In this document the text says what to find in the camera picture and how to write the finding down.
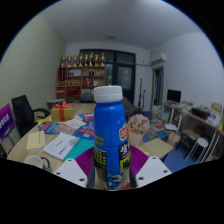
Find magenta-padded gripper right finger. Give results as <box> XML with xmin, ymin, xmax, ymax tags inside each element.
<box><xmin>128</xmin><ymin>145</ymin><xmax>173</xmax><ymax>188</ymax></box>

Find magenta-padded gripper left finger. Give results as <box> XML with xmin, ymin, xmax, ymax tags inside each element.
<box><xmin>53</xmin><ymin>146</ymin><xmax>98</xmax><ymax>189</ymax></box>

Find blue drink bottle white cap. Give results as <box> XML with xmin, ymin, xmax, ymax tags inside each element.
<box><xmin>92</xmin><ymin>85</ymin><xmax>132</xmax><ymax>191</ymax></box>

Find small light wood table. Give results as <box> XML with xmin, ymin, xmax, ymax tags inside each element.
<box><xmin>142</xmin><ymin>137</ymin><xmax>175</xmax><ymax>158</ymax></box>

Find teal book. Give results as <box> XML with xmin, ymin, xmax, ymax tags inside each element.
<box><xmin>63</xmin><ymin>138</ymin><xmax>95</xmax><ymax>162</ymax></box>

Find white printed booklet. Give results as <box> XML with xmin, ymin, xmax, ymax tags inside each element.
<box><xmin>42</xmin><ymin>132</ymin><xmax>80</xmax><ymax>161</ymax></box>

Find black mug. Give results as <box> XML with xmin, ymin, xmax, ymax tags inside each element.
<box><xmin>23</xmin><ymin>154</ymin><xmax>52</xmax><ymax>173</ymax></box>

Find blue and red magazine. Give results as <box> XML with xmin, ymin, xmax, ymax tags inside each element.
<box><xmin>72</xmin><ymin>121</ymin><xmax>95</xmax><ymax>140</ymax></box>
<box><xmin>37</xmin><ymin>121</ymin><xmax>61</xmax><ymax>135</ymax></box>

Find pale yellow book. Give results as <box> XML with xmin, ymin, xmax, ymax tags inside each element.
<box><xmin>25</xmin><ymin>130</ymin><xmax>46</xmax><ymax>153</ymax></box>

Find pink flowers in white pot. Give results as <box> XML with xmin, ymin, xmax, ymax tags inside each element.
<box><xmin>127</xmin><ymin>113</ymin><xmax>151</xmax><ymax>147</ymax></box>

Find brown wooden stool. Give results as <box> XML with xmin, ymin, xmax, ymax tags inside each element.
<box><xmin>176</xmin><ymin>128</ymin><xmax>201</xmax><ymax>151</ymax></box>

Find stack of books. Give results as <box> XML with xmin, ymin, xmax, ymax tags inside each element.
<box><xmin>151</xmin><ymin>104</ymin><xmax>171</xmax><ymax>132</ymax></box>

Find white round stool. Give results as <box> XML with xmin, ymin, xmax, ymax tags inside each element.
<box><xmin>184</xmin><ymin>137</ymin><xmax>209</xmax><ymax>163</ymax></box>

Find pink box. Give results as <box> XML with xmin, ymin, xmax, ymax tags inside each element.
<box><xmin>82</xmin><ymin>112</ymin><xmax>95</xmax><ymax>123</ymax></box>

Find yellow gift box red ribbon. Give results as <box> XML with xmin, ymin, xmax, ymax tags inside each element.
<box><xmin>50</xmin><ymin>100</ymin><xmax>75</xmax><ymax>123</ymax></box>

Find grey-brown chair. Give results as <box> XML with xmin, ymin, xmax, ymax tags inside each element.
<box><xmin>121</xmin><ymin>97</ymin><xmax>136</xmax><ymax>118</ymax></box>

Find long side desk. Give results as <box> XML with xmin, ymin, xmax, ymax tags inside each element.
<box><xmin>164</xmin><ymin>101</ymin><xmax>224</xmax><ymax>161</ymax></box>

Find black office chair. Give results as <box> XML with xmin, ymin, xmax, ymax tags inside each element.
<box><xmin>11</xmin><ymin>94</ymin><xmax>51</xmax><ymax>138</ymax></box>

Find black computer monitor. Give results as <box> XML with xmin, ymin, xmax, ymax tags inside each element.
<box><xmin>166</xmin><ymin>89</ymin><xmax>182</xmax><ymax>104</ymax></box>

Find purple sign board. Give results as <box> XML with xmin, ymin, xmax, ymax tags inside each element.
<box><xmin>0</xmin><ymin>103</ymin><xmax>16</xmax><ymax>140</ymax></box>

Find wooden shelf unit with trophies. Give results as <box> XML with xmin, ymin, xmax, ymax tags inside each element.
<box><xmin>55</xmin><ymin>52</ymin><xmax>107</xmax><ymax>99</ymax></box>

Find black framed glass door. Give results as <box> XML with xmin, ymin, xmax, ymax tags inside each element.
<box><xmin>79</xmin><ymin>49</ymin><xmax>137</xmax><ymax>104</ymax></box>

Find white air conditioner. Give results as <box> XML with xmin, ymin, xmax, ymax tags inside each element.
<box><xmin>150</xmin><ymin>52</ymin><xmax>167</xmax><ymax>65</ymax></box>

